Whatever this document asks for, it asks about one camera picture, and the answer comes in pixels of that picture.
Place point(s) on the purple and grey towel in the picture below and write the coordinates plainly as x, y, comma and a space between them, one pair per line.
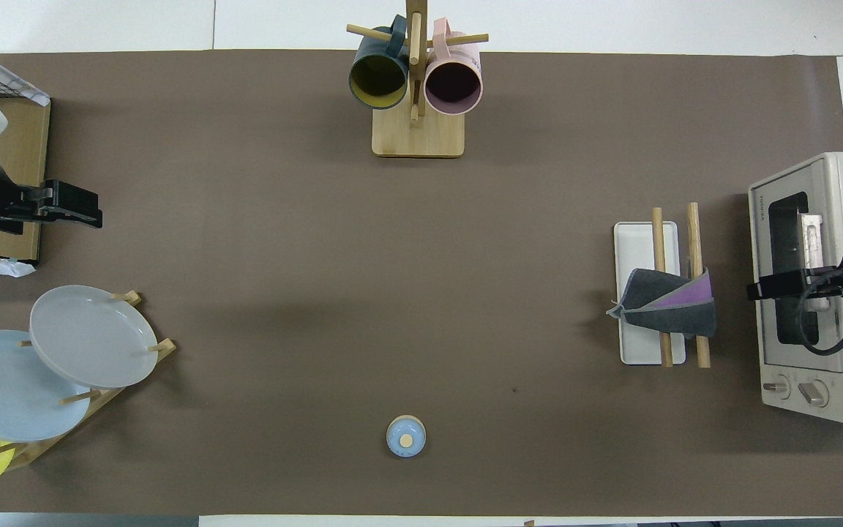
670, 318

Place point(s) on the white base wooden towel rack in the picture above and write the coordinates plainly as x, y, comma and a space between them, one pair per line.
637, 249

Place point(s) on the wooden plate rack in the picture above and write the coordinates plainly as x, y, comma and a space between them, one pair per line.
165, 350

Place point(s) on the wooden box shelf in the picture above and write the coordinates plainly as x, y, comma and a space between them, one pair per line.
23, 146

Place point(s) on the grey plate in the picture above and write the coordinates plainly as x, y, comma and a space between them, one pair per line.
92, 337

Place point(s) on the light blue plate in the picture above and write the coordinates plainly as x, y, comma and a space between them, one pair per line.
4, 395

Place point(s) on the dark teal mug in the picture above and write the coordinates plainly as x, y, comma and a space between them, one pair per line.
377, 77

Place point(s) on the brown table mat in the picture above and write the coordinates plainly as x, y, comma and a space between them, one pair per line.
392, 293

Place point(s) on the wooden mug tree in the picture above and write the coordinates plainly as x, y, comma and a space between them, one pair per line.
418, 139

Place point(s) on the pink mug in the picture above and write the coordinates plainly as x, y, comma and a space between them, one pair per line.
453, 84

